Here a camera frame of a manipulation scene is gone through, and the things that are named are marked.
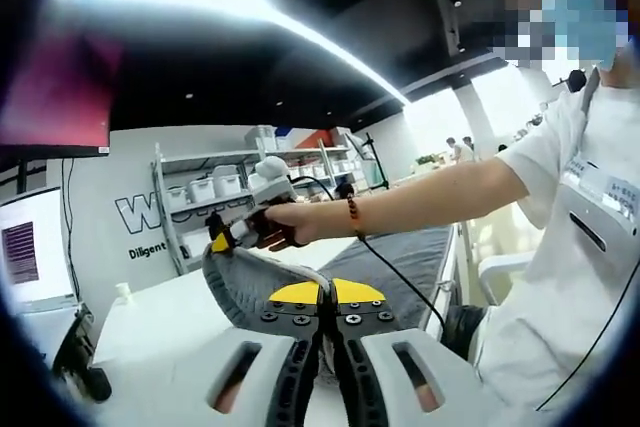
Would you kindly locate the white ceiling light strip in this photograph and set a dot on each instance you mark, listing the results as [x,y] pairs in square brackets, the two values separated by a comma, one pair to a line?
[300,32]

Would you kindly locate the white open laptop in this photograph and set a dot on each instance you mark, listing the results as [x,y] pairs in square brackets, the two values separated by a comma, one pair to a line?
[45,227]

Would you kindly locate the black tripod stand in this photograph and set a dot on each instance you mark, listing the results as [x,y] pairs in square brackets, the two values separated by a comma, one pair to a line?
[377,162]

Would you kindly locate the grey metal shelf rack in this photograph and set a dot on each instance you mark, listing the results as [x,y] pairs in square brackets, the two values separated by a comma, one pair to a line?
[200,158]

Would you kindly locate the white chest device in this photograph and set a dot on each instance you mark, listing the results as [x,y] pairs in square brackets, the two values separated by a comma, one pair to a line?
[615,247]

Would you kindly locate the grey towel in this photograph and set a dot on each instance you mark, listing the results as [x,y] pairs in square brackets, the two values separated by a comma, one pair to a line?
[250,287]

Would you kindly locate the black monitor mount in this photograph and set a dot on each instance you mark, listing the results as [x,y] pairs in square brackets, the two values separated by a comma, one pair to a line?
[80,347]

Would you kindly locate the large red hanging screen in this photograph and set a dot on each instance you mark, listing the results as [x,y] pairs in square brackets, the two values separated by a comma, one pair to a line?
[55,97]

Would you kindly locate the dark cloth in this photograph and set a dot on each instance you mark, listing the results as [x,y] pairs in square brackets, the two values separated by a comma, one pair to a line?
[462,329]

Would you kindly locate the white paper cup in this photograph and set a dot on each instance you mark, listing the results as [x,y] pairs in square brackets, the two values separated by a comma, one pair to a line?
[124,293]

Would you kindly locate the person's right hand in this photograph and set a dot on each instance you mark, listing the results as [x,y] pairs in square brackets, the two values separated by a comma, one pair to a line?
[315,222]

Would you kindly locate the row of white storage bins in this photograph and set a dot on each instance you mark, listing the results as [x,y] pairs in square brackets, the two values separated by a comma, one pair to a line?
[205,192]

